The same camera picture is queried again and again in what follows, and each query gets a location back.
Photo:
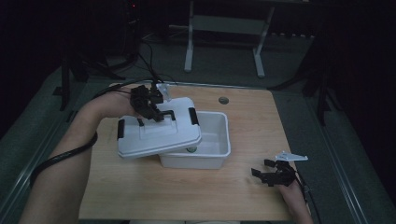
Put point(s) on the white metal stand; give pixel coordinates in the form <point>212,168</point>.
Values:
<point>225,26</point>

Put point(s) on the person's left hand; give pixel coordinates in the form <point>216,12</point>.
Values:
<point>116,104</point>

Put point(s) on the black tripod stand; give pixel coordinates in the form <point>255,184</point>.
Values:
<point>320,93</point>
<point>67,77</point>

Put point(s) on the black device with red light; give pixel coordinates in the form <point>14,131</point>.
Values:
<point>132,28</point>

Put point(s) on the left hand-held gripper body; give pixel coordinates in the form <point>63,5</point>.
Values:
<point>144,99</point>

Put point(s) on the person's right hand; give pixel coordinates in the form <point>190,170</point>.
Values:
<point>291,193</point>

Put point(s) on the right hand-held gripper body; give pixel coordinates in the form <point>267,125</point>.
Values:
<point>281,174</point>

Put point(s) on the grey round table grommet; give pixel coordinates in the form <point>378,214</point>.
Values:
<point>223,100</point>

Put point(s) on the white plastic storage box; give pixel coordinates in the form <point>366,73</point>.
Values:
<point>211,140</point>

